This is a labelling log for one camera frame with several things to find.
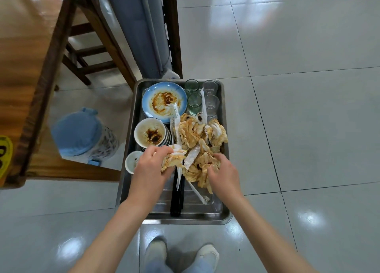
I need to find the person's left hand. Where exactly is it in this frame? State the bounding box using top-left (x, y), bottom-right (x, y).
top-left (129, 146), bottom-right (176, 207)

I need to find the person's right hand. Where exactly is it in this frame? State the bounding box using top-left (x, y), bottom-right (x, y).
top-left (206, 153), bottom-right (243, 204)

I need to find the metal tray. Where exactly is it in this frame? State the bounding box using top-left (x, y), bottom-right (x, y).
top-left (115, 78), bottom-right (234, 226)

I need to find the white bowl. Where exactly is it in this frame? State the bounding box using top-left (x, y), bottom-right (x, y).
top-left (162, 127), bottom-right (175, 147)
top-left (134, 117), bottom-right (167, 149)

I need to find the pile of used napkins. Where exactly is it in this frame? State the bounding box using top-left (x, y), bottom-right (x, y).
top-left (178, 112), bottom-right (229, 183)

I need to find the blue rimmed plate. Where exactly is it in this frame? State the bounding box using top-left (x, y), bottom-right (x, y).
top-left (141, 82), bottom-right (188, 125)

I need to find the person's right forearm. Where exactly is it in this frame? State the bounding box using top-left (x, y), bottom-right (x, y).
top-left (225, 192), bottom-right (318, 273)

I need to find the person's left forearm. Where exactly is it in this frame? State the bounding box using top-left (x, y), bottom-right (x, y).
top-left (68, 198), bottom-right (155, 273)

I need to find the person's white right shoe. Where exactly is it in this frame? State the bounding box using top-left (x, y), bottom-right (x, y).
top-left (194, 243), bottom-right (220, 272)

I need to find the blue plastic trash bin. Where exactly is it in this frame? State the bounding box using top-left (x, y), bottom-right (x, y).
top-left (50, 107), bottom-right (120, 167)

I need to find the white power strip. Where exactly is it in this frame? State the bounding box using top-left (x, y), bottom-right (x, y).
top-left (161, 69), bottom-right (182, 80)

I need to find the yellow oval number sticker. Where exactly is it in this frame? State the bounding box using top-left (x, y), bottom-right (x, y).
top-left (0, 135), bottom-right (14, 187)

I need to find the grey blue pillar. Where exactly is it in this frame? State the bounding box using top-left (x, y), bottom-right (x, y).
top-left (101, 0), bottom-right (173, 78)

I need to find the dark wooden table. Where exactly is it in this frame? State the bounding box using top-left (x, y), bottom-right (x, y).
top-left (0, 0), bottom-right (137, 190)

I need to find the brown wooden post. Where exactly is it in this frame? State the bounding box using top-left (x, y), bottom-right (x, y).
top-left (160, 0), bottom-right (183, 79)

